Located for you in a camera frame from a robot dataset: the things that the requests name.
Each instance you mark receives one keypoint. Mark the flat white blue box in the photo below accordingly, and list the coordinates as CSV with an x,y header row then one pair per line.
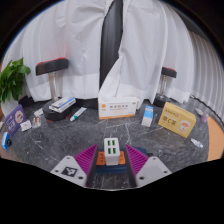
x,y
62,104

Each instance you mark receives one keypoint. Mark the black stool red seat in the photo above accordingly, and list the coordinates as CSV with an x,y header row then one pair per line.
x,y
51,66
168,72

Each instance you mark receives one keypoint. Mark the blue power strip orange sockets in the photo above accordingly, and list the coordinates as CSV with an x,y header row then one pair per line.
x,y
111,169

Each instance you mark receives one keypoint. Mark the small white tube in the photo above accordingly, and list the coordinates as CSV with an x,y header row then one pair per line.
x,y
196,143

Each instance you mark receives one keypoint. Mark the purple box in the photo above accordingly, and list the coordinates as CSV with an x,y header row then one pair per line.
x,y
15,120

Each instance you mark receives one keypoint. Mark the small blue white carton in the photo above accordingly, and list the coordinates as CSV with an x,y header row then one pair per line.
x,y
147,116

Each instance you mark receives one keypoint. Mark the small white packet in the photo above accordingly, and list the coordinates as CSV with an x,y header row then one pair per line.
x,y
25,125

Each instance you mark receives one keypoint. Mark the yellow tea box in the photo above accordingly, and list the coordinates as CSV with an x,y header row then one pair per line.
x,y
175,119

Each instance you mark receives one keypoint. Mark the green potted plant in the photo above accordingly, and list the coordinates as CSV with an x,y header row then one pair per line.
x,y
11,80

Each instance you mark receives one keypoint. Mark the white orange medicine box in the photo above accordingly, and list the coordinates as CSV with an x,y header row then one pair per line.
x,y
117,108

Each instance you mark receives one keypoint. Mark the small blue box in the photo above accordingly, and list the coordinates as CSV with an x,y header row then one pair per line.
x,y
5,140

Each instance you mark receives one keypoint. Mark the clear blister pack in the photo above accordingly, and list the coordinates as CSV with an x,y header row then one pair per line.
x,y
36,122

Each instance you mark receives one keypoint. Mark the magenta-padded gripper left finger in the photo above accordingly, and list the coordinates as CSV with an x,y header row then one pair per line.
x,y
68,171

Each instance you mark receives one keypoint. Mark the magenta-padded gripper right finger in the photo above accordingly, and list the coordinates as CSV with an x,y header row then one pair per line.
x,y
151,170

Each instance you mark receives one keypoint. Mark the white block charger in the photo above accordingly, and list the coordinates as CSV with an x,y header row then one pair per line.
x,y
111,151

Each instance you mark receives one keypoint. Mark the white curtain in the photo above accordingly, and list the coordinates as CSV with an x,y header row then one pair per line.
x,y
66,33
156,40

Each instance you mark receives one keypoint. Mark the white green tube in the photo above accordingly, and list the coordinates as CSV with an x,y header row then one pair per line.
x,y
78,114

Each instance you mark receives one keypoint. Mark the small white card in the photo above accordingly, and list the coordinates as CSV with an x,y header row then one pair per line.
x,y
38,112

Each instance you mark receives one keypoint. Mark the small white sachet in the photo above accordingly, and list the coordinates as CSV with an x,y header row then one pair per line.
x,y
199,111

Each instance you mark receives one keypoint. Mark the small purple bottle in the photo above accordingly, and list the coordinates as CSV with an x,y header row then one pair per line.
x,y
204,118

